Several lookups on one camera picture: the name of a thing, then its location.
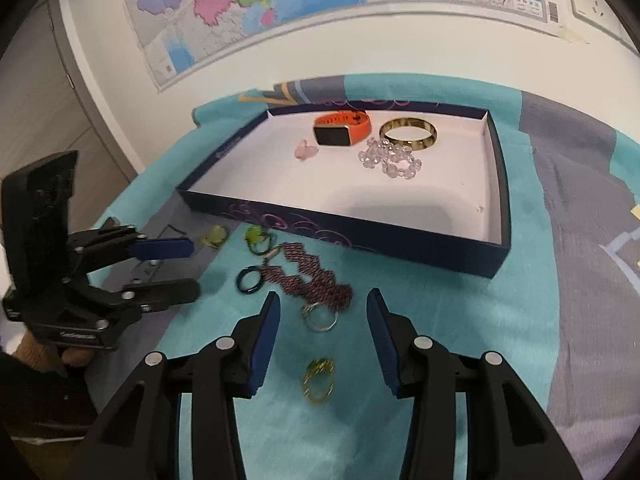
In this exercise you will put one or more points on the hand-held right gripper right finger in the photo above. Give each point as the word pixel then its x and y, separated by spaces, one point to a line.
pixel 382 340

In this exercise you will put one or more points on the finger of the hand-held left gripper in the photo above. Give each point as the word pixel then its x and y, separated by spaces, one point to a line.
pixel 165 249
pixel 165 294

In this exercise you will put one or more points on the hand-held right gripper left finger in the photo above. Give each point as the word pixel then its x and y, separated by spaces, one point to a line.
pixel 262 340

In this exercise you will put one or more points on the navy shallow cardboard box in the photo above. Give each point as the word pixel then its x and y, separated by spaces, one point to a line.
pixel 425 200

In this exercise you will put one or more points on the tortoiseshell bangle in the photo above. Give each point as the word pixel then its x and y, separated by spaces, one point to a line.
pixel 415 146

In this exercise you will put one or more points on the orange smart watch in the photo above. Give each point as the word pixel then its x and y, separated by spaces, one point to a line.
pixel 332 135

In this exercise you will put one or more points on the person's left hand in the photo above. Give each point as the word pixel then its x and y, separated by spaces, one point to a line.
pixel 37 355

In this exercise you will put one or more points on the grey cabinet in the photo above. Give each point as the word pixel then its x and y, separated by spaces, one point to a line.
pixel 40 100

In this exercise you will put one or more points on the teal grey printed blanket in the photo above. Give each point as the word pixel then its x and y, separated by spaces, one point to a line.
pixel 525 270

